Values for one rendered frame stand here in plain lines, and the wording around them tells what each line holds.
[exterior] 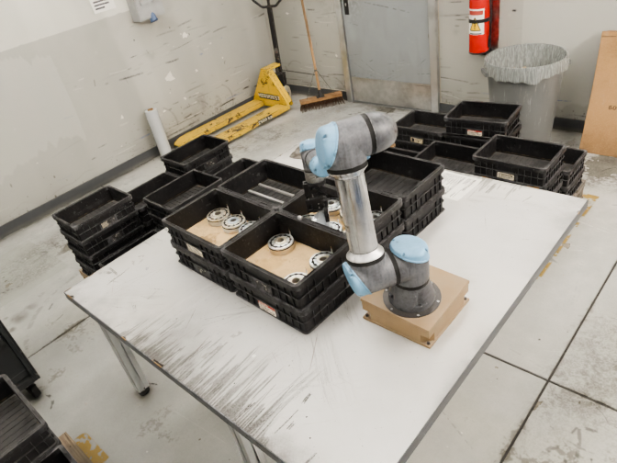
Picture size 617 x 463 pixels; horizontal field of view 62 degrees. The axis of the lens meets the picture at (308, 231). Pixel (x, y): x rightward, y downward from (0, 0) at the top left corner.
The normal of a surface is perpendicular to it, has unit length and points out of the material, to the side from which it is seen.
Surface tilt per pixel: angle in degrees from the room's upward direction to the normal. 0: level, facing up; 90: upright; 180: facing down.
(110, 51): 90
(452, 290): 4
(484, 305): 0
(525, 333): 0
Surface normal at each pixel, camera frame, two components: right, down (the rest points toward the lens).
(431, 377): -0.17, -0.81
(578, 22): -0.66, 0.51
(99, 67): 0.74, 0.27
